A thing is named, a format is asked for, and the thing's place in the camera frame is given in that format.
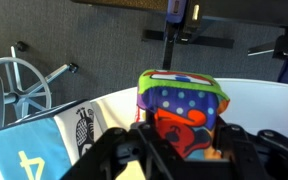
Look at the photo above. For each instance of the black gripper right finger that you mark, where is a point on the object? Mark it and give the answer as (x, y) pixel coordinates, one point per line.
(235, 146)

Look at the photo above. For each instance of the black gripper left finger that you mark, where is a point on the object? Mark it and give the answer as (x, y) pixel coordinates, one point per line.
(159, 160)

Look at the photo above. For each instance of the colourful soft fabric cube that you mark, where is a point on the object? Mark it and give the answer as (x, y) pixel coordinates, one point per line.
(185, 107)

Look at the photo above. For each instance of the round white table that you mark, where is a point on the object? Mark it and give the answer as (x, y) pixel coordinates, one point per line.
(261, 109)

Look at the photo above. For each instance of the blue soft cube number four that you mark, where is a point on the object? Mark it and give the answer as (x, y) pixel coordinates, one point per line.
(45, 145)

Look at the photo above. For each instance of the office chair base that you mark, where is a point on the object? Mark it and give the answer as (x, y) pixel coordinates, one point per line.
(27, 88)

